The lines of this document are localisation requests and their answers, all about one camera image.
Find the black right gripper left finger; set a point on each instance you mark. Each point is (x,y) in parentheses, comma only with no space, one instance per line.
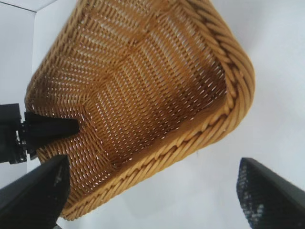
(33,198)

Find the woven wicker basket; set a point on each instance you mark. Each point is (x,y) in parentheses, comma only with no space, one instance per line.
(155,83)

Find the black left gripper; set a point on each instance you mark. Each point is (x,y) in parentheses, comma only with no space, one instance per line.
(9,133)

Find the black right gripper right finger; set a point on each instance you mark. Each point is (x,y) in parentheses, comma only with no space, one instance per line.
(276,202)

